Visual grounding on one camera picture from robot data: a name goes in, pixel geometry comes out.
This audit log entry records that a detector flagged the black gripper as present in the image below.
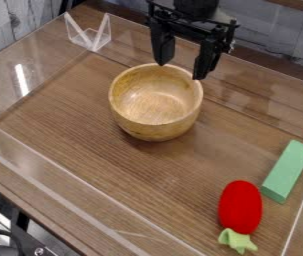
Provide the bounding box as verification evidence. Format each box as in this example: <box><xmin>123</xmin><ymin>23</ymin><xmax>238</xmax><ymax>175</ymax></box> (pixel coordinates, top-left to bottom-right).
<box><xmin>146</xmin><ymin>0</ymin><xmax>239</xmax><ymax>80</ymax></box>

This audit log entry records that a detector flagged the green rectangular block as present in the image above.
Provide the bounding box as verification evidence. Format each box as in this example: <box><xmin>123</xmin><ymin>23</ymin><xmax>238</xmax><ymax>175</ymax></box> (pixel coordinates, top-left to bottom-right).
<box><xmin>261</xmin><ymin>140</ymin><xmax>303</xmax><ymax>204</ymax></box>

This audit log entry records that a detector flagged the light wooden bowl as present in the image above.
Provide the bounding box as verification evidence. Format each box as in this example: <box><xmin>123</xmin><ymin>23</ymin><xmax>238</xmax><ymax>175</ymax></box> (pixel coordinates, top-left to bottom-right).
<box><xmin>108</xmin><ymin>63</ymin><xmax>203</xmax><ymax>141</ymax></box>

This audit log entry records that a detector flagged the red plush strawberry toy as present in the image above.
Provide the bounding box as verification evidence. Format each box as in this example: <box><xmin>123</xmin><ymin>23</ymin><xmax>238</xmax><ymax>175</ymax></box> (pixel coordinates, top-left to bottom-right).
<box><xmin>218</xmin><ymin>180</ymin><xmax>263</xmax><ymax>255</ymax></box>

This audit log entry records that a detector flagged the clear acrylic corner bracket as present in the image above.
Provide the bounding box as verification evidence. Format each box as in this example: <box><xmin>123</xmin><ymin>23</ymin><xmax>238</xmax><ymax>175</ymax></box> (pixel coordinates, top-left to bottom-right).
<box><xmin>64</xmin><ymin>12</ymin><xmax>111</xmax><ymax>52</ymax></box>

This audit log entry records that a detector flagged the clear acrylic tray wall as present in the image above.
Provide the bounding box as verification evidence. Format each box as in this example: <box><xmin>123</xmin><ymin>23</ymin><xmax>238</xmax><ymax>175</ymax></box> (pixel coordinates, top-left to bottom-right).
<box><xmin>0</xmin><ymin>129</ymin><xmax>206</xmax><ymax>256</ymax></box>

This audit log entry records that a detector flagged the black table leg bracket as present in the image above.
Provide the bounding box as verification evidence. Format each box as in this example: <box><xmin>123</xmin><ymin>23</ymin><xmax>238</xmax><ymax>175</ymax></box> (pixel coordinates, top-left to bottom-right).
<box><xmin>11</xmin><ymin>209</ymin><xmax>58</xmax><ymax>256</ymax></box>

